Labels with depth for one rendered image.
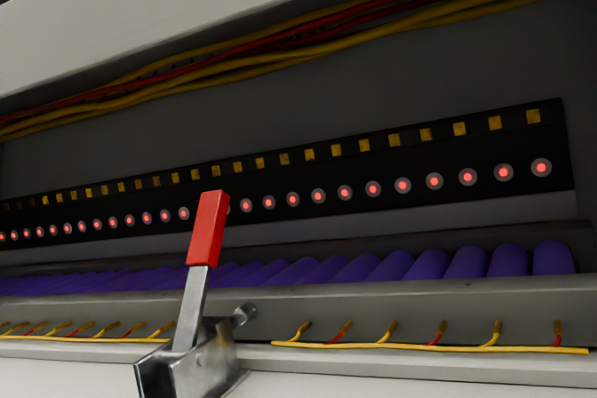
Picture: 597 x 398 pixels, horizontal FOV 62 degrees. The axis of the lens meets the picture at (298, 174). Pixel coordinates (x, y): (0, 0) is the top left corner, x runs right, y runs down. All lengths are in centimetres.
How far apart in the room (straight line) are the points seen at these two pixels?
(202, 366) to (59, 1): 18
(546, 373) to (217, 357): 12
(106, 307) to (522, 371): 22
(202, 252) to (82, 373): 10
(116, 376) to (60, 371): 4
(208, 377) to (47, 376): 11
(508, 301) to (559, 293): 2
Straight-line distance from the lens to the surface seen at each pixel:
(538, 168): 32
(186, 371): 20
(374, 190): 34
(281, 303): 24
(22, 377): 31
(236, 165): 38
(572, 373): 19
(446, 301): 21
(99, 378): 27
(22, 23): 30
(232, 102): 44
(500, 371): 19
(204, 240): 22
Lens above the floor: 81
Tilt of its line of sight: 11 degrees up
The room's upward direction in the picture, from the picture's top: 3 degrees counter-clockwise
